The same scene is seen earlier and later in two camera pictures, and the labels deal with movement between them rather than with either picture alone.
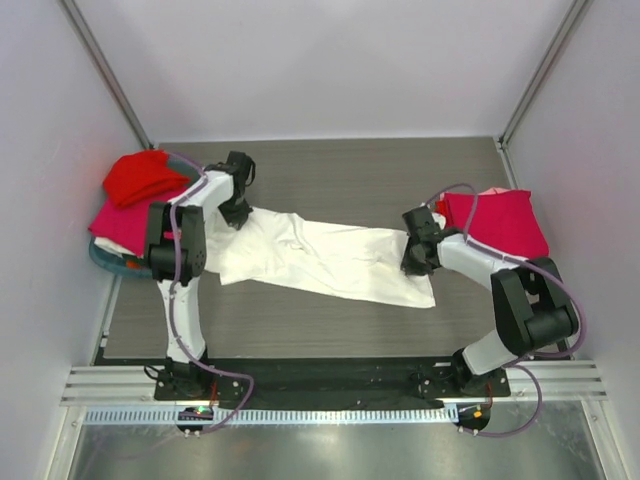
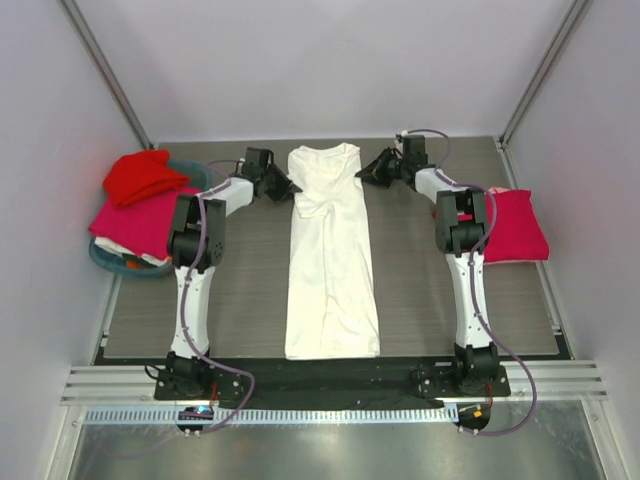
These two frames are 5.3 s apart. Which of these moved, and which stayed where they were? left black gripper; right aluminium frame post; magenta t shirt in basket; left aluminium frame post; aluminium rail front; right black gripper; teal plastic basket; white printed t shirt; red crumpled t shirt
Moved: left black gripper; white printed t shirt; right black gripper
Stayed: left aluminium frame post; teal plastic basket; red crumpled t shirt; magenta t shirt in basket; aluminium rail front; right aluminium frame post
